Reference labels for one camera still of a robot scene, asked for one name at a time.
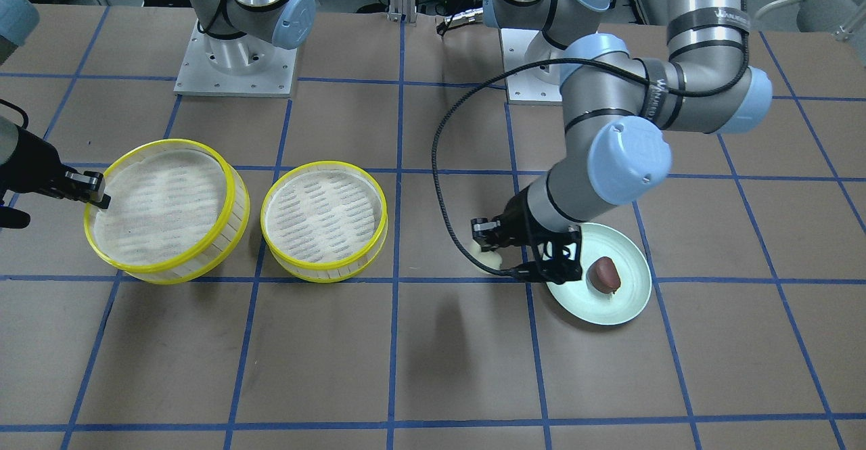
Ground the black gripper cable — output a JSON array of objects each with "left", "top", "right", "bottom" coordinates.
[{"left": 431, "top": 58, "right": 752, "bottom": 279}]

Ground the light green plate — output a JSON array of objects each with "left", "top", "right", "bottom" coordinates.
[{"left": 546, "top": 223, "right": 652, "bottom": 325}]

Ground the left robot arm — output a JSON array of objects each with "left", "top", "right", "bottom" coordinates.
[{"left": 468, "top": 0, "right": 773, "bottom": 284}]

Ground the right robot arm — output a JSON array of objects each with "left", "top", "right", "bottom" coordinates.
[{"left": 1, "top": 0, "right": 316, "bottom": 210}]

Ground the white bun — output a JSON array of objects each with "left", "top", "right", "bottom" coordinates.
[{"left": 467, "top": 240, "right": 502, "bottom": 275}]

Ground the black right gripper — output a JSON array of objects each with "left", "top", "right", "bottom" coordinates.
[{"left": 1, "top": 125, "right": 111, "bottom": 210}]

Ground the dark red bun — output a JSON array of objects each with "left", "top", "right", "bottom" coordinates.
[{"left": 587, "top": 256, "right": 622, "bottom": 294}]

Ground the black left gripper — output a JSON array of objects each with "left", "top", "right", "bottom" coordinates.
[{"left": 471, "top": 192, "right": 583, "bottom": 285}]

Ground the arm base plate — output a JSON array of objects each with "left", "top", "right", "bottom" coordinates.
[
  {"left": 174, "top": 22, "right": 297, "bottom": 98},
  {"left": 500, "top": 28, "right": 563, "bottom": 106}
]

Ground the yellow steamer basket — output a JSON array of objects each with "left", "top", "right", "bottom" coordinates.
[
  {"left": 260, "top": 160, "right": 389, "bottom": 283},
  {"left": 83, "top": 139, "right": 251, "bottom": 286}
]

